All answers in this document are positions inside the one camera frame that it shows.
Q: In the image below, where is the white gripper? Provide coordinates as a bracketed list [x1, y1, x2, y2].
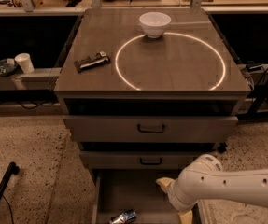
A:
[156, 177, 197, 224]

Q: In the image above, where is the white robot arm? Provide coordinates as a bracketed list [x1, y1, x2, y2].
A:
[156, 154, 268, 224]

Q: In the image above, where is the open bottom drawer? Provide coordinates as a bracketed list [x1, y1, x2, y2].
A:
[91, 169, 208, 224]

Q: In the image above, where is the grey drawer cabinet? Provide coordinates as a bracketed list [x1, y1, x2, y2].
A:
[54, 7, 251, 224]

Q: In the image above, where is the black stand at right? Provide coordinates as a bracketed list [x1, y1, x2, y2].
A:
[241, 60, 268, 120]

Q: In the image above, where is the dark snack bar wrapper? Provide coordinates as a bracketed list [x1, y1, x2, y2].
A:
[74, 51, 110, 73]

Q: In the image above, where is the white ceramic bowl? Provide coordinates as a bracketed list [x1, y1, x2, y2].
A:
[139, 12, 171, 38]

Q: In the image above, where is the grey side ledge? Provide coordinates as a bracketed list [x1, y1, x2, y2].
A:
[0, 68, 61, 91]

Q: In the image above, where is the white paper cup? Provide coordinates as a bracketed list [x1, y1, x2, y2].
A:
[14, 53, 34, 74]

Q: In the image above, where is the dark round plate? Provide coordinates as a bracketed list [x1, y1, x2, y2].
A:
[0, 58, 18, 77]

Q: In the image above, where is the middle drawer with handle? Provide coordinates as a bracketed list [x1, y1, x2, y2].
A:
[78, 150, 219, 170]

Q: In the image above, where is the drawer with handle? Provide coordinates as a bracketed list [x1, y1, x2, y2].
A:
[63, 115, 238, 143]
[78, 150, 219, 170]

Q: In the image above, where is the top drawer with handle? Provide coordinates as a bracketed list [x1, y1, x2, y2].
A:
[63, 115, 238, 143]

